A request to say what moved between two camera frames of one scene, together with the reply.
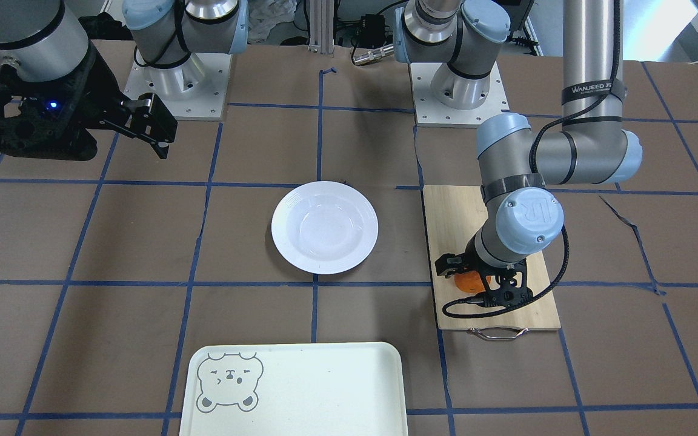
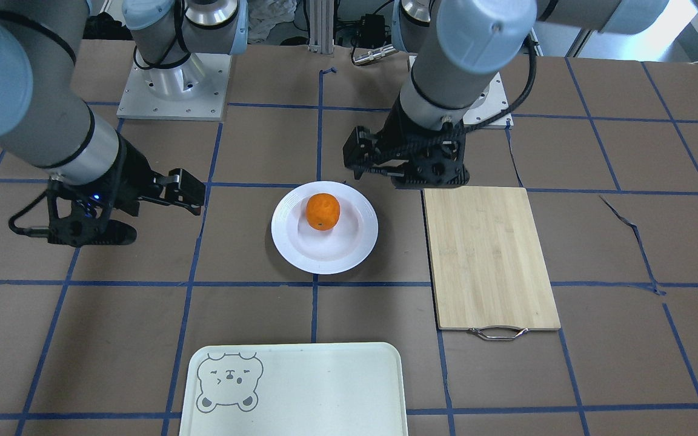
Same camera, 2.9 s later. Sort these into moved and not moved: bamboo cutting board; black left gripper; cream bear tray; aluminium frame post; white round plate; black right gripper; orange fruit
Moved: black left gripper; orange fruit; black right gripper
Not moved: aluminium frame post; white round plate; cream bear tray; bamboo cutting board
